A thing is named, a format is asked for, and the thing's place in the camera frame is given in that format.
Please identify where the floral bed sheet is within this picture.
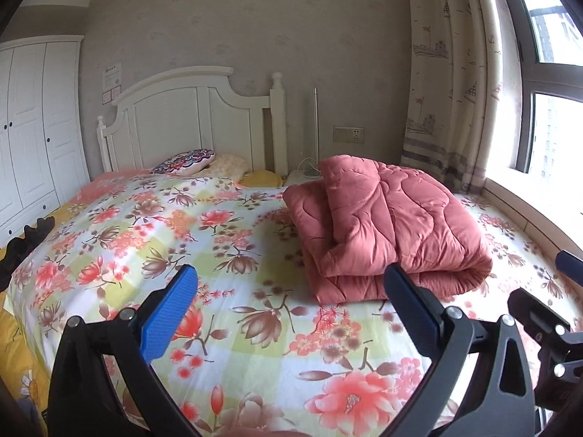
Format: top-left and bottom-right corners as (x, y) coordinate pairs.
(9, 170), (583, 437)

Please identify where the white wooden headboard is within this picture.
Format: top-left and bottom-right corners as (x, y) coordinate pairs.
(95, 66), (289, 178)

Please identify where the white lamp pole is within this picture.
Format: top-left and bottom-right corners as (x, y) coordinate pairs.
(304, 87), (322, 177)

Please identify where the white wall notice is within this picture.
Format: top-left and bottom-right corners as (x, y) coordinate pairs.
(102, 62), (122, 92)

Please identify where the yellow pillow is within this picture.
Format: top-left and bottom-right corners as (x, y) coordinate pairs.
(239, 169), (279, 187)

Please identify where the white wardrobe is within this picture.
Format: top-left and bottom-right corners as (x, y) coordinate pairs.
(0, 35), (91, 249)

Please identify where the beige fluffy pillow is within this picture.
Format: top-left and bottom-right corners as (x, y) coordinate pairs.
(210, 153), (250, 178)

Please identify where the wall socket panel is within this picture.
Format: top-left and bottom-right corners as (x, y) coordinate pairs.
(333, 126), (364, 143)

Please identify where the beige windowsill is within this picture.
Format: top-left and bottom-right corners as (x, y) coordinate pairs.
(483, 173), (583, 256)

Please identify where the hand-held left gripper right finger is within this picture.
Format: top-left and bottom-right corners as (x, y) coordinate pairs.
(383, 263), (536, 437)

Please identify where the white nightstand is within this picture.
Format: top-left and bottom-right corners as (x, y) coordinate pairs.
(285, 169), (325, 187)

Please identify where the black cloth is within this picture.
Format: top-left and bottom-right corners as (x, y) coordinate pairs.
(0, 216), (55, 292)

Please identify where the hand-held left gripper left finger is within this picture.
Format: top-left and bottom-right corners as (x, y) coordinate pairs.
(47, 264), (199, 437)

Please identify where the printed beige curtain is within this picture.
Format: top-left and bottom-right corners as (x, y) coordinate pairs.
(401, 0), (504, 194)

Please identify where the pink quilted coat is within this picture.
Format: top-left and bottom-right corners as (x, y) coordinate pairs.
(282, 155), (495, 306)

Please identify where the window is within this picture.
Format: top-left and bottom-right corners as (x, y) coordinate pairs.
(494, 0), (583, 187)

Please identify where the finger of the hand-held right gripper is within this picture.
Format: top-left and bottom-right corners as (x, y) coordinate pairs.
(556, 249), (583, 279)
(507, 288), (583, 399)

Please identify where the purple patterned pillow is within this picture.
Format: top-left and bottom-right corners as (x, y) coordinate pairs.
(151, 148), (216, 175)

